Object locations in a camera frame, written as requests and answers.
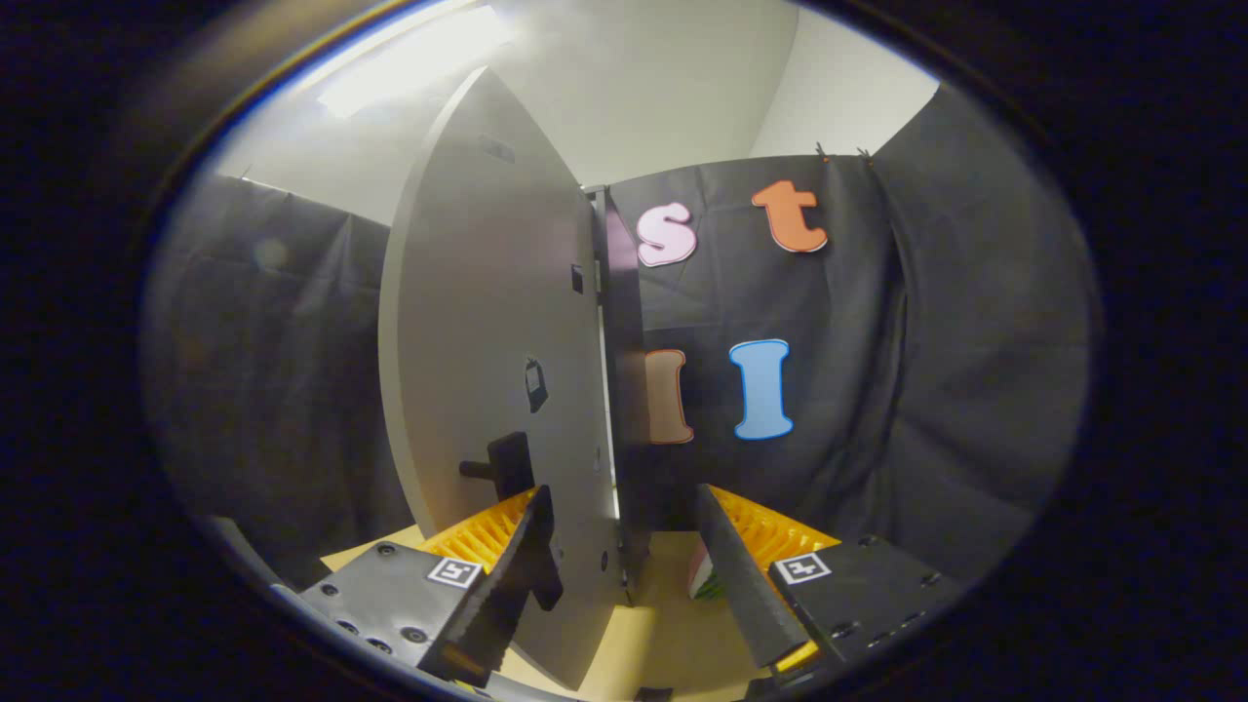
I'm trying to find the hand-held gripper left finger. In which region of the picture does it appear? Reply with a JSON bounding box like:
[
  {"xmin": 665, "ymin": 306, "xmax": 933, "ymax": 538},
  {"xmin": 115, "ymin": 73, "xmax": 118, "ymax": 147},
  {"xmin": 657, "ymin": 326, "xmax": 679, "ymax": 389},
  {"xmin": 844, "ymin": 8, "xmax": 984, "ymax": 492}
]
[{"xmin": 271, "ymin": 485, "xmax": 557, "ymax": 688}]

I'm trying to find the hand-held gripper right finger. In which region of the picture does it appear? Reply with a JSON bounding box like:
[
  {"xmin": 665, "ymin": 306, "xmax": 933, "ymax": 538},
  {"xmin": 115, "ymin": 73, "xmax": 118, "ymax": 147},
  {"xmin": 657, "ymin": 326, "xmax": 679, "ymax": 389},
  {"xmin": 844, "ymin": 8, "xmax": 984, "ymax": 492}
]
[{"xmin": 694, "ymin": 485, "xmax": 976, "ymax": 685}]

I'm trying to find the black door handle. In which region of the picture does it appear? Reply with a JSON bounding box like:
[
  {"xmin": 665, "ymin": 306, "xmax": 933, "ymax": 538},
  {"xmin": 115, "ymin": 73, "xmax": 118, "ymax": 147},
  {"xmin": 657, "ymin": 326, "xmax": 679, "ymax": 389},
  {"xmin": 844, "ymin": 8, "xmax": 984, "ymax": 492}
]
[{"xmin": 458, "ymin": 432, "xmax": 566, "ymax": 613}]

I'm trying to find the grey shoe cabinet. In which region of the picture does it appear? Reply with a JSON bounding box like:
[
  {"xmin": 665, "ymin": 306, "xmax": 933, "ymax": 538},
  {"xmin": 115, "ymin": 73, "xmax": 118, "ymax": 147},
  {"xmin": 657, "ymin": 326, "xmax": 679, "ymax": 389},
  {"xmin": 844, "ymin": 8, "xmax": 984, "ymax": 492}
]
[{"xmin": 583, "ymin": 185, "xmax": 654, "ymax": 607}]

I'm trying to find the white shoe cabinet door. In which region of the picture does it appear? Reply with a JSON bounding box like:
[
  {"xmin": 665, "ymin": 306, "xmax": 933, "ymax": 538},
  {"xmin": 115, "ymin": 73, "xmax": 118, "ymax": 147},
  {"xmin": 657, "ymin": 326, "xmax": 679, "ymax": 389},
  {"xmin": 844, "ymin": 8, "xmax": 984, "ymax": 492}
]
[{"xmin": 378, "ymin": 66, "xmax": 625, "ymax": 691}]

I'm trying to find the red and green toy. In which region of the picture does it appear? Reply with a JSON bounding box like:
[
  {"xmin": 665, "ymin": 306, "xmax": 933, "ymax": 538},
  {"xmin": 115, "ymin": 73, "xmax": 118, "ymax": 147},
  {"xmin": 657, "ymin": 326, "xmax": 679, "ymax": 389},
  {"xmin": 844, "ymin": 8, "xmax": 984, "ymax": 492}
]
[{"xmin": 687, "ymin": 544, "xmax": 728, "ymax": 602}]

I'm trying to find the black backdrop cloth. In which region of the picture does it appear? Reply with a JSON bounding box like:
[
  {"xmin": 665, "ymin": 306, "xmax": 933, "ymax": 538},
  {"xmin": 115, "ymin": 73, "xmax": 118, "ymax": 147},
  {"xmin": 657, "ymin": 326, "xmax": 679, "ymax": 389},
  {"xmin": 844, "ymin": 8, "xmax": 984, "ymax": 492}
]
[{"xmin": 146, "ymin": 83, "xmax": 1098, "ymax": 591}]

